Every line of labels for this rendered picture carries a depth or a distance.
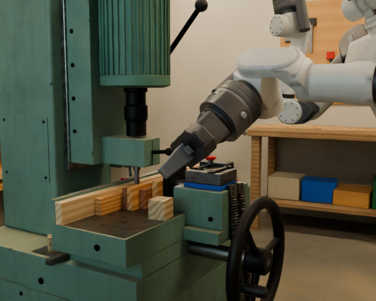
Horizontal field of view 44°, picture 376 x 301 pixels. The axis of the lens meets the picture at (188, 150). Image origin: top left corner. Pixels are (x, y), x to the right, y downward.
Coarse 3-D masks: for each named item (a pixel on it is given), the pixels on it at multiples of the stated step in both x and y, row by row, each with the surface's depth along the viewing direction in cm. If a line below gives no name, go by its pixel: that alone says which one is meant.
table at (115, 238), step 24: (96, 216) 108; (120, 216) 108; (144, 216) 108; (72, 240) 100; (96, 240) 96; (120, 240) 93; (144, 240) 97; (168, 240) 105; (192, 240) 109; (216, 240) 105; (120, 264) 93
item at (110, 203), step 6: (120, 192) 115; (96, 198) 109; (102, 198) 109; (108, 198) 110; (114, 198) 112; (120, 198) 114; (96, 204) 109; (102, 204) 108; (108, 204) 110; (114, 204) 112; (120, 204) 114; (96, 210) 109; (102, 210) 109; (108, 210) 110; (114, 210) 112
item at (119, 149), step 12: (108, 144) 120; (120, 144) 118; (132, 144) 116; (144, 144) 114; (156, 144) 119; (108, 156) 120; (120, 156) 118; (132, 156) 116; (144, 156) 115; (156, 156) 119
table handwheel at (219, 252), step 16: (256, 208) 99; (272, 208) 108; (240, 224) 96; (272, 224) 114; (240, 240) 94; (272, 240) 113; (208, 256) 110; (224, 256) 108; (240, 256) 93; (256, 256) 103; (272, 256) 106; (256, 272) 103; (272, 272) 115; (272, 288) 112
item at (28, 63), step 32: (0, 0) 124; (32, 0) 118; (0, 32) 126; (32, 32) 119; (0, 64) 127; (32, 64) 120; (0, 96) 129; (32, 96) 122; (0, 128) 130; (32, 128) 123; (32, 160) 124; (64, 160) 123; (32, 192) 126; (64, 192) 124; (32, 224) 128
